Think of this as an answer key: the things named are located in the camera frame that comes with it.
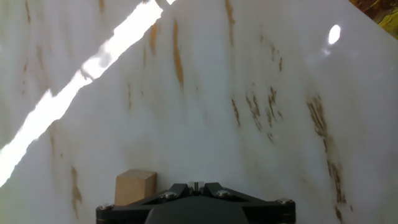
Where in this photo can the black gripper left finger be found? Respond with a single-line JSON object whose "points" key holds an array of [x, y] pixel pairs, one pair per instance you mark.
{"points": [[124, 213]]}

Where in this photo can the small wooden cube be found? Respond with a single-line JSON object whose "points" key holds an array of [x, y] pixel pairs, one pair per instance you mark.
{"points": [[134, 186]]}

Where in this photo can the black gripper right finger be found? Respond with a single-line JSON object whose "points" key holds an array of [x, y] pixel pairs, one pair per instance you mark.
{"points": [[267, 213]]}

